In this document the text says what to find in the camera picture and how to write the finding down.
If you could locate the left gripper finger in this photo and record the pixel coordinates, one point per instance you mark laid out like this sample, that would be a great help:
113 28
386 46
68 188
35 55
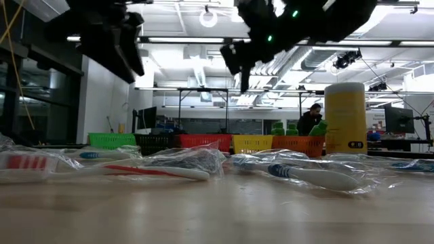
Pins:
133 44
108 54

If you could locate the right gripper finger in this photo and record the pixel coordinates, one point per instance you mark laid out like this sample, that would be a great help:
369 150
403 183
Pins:
245 79

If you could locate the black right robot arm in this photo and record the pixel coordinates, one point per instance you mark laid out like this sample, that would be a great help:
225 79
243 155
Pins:
322 20

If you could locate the ceiling light strip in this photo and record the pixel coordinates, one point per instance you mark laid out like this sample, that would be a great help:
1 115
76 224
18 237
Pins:
352 42
415 43
186 39
74 39

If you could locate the yellow plastic basket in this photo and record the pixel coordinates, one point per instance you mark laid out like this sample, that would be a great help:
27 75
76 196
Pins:
252 145

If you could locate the black computer monitor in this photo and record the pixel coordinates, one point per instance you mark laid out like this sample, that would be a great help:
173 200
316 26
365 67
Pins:
399 119
147 117

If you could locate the red plastic basket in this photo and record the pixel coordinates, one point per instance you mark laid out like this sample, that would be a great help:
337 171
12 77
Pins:
203 140

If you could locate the small yellow object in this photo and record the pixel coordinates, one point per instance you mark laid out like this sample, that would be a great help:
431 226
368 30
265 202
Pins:
121 128

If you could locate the person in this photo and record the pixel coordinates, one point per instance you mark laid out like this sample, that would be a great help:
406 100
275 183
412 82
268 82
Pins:
308 123

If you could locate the orange plastic basket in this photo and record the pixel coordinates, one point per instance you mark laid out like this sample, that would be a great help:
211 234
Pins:
298 146

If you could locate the green plastic basket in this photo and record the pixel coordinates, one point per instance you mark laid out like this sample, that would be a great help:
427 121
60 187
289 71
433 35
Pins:
108 140

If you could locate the black hairnet in bag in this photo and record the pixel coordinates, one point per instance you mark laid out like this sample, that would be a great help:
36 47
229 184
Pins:
196 159

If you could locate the black plastic basket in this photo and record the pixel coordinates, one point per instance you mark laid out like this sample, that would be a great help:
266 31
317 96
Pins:
156 144

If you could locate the black ceiling spotlight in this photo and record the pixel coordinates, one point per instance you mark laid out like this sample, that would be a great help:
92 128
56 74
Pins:
376 87
346 58

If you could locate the yellow canister white lid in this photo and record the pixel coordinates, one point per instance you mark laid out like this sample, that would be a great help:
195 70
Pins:
346 118

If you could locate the red white wrapped toothbrush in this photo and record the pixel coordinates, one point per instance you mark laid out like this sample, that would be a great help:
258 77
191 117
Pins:
159 170

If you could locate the black metal rack frame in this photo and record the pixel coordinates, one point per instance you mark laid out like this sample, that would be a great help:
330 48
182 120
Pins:
203 89

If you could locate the silver ventilation duct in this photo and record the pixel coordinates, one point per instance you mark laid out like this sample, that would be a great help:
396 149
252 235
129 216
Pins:
315 59

